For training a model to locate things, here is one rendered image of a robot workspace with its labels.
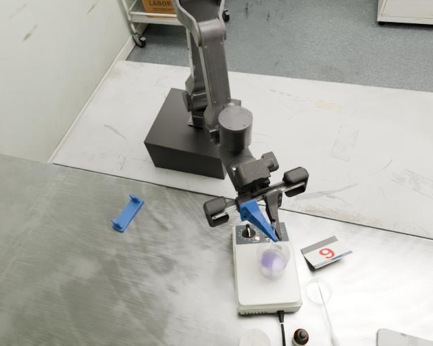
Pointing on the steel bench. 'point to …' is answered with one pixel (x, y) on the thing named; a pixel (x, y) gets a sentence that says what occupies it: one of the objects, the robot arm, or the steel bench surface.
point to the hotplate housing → (266, 305)
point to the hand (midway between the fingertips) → (269, 222)
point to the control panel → (256, 234)
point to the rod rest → (128, 213)
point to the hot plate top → (244, 265)
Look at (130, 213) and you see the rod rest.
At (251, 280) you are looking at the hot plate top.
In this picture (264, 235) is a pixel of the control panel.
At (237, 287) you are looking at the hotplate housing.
